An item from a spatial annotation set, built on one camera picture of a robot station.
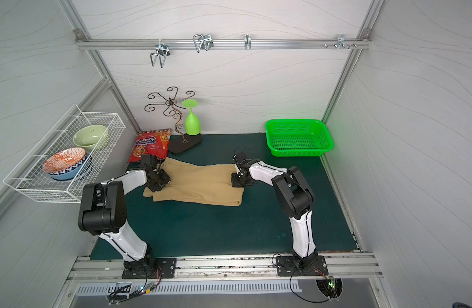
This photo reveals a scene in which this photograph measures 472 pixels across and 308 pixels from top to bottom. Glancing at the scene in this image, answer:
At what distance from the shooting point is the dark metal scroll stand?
90 cm

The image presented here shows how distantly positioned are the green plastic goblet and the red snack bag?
0.24m

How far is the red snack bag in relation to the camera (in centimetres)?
109

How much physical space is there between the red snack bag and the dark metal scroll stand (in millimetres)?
37

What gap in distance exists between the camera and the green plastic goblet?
36.0 inches
